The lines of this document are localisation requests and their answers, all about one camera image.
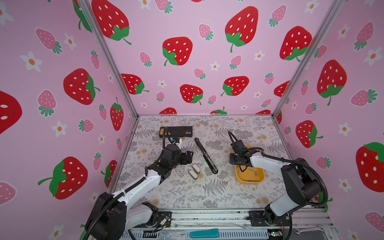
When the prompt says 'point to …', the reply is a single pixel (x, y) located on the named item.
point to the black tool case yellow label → (177, 131)
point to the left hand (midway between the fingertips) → (187, 152)
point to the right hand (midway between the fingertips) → (232, 158)
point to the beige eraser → (193, 174)
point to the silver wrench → (318, 227)
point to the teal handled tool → (213, 232)
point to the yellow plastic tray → (251, 175)
